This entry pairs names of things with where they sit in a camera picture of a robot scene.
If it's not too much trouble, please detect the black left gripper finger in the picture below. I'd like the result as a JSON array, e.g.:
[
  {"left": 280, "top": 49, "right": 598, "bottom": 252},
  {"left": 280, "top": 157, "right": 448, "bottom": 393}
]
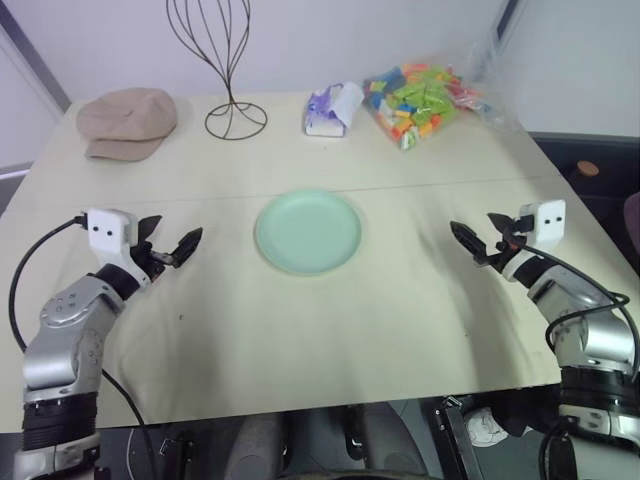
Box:
[
  {"left": 136, "top": 215, "right": 164, "bottom": 247},
  {"left": 169, "top": 227, "right": 204, "bottom": 268}
]

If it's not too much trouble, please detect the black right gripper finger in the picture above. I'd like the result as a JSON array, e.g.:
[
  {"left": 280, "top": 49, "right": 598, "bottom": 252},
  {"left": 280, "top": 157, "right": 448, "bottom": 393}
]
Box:
[
  {"left": 450, "top": 220, "right": 489, "bottom": 268},
  {"left": 487, "top": 212, "right": 513, "bottom": 239}
]

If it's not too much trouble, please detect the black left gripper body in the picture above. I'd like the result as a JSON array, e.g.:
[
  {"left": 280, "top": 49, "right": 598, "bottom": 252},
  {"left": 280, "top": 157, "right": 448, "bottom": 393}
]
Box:
[{"left": 130, "top": 241, "right": 177, "bottom": 282}]

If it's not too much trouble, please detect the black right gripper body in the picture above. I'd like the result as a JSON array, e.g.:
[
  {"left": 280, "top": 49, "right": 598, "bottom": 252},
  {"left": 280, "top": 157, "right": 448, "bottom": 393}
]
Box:
[{"left": 483, "top": 225, "right": 529, "bottom": 274}]

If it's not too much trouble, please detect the mint green plate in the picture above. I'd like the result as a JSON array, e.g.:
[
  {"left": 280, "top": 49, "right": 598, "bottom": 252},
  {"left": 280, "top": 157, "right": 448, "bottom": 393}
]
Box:
[{"left": 254, "top": 187, "right": 364, "bottom": 275}]

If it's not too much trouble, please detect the beige flat cap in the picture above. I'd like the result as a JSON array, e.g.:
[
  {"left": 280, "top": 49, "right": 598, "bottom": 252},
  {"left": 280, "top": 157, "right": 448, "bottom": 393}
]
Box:
[{"left": 76, "top": 88, "right": 179, "bottom": 162}]

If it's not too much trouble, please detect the beige tablecloth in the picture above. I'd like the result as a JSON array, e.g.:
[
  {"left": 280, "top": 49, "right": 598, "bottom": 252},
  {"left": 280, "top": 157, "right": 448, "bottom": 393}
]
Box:
[{"left": 0, "top": 92, "right": 632, "bottom": 430}]

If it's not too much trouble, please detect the bag of colourful blocks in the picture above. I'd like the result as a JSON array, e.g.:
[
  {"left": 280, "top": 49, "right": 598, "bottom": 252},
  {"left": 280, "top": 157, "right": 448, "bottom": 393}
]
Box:
[{"left": 361, "top": 42, "right": 521, "bottom": 153}]

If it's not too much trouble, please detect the purple white tissue pack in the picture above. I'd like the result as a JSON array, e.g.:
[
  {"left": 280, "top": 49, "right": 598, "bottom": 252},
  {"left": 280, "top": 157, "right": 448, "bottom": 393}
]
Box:
[{"left": 302, "top": 82, "right": 365, "bottom": 139}]

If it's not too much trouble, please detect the dark rounded shape under table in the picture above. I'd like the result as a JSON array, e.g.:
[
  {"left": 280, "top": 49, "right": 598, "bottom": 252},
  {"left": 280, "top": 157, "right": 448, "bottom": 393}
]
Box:
[{"left": 234, "top": 402, "right": 421, "bottom": 480}]

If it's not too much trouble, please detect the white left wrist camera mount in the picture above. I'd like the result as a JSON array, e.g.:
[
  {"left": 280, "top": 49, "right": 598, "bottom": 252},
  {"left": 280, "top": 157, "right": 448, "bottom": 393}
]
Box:
[{"left": 84, "top": 208, "right": 138, "bottom": 271}]

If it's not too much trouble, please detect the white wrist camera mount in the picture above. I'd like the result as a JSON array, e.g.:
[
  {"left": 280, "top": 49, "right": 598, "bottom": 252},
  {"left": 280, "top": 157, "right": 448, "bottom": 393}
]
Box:
[
  {"left": 518, "top": 199, "right": 567, "bottom": 250},
  {"left": 84, "top": 208, "right": 138, "bottom": 271}
]

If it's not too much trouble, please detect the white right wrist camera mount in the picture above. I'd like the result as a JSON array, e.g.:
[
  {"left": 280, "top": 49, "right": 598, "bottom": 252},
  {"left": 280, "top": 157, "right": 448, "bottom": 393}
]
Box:
[{"left": 518, "top": 199, "right": 567, "bottom": 250}]

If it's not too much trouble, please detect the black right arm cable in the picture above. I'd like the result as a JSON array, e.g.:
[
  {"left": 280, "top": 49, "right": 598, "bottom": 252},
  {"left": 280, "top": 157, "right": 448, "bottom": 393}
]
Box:
[{"left": 524, "top": 244, "right": 640, "bottom": 386}]

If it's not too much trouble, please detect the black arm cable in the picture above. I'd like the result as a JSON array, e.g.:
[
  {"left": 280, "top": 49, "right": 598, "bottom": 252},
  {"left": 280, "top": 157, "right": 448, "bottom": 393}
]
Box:
[
  {"left": 524, "top": 244, "right": 640, "bottom": 386},
  {"left": 8, "top": 215, "right": 90, "bottom": 353}
]

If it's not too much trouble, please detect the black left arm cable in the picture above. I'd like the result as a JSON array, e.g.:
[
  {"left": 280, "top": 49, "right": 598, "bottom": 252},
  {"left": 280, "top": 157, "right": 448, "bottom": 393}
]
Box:
[{"left": 8, "top": 215, "right": 90, "bottom": 353}]

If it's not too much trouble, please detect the dark wire hat stand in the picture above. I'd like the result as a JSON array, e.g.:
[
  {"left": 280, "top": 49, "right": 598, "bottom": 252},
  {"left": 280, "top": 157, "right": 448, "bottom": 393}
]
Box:
[{"left": 166, "top": 0, "right": 269, "bottom": 140}]

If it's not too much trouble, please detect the black metal table frame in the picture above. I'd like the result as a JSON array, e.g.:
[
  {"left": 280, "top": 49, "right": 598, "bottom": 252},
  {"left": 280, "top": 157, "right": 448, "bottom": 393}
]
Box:
[{"left": 429, "top": 394, "right": 481, "bottom": 480}]

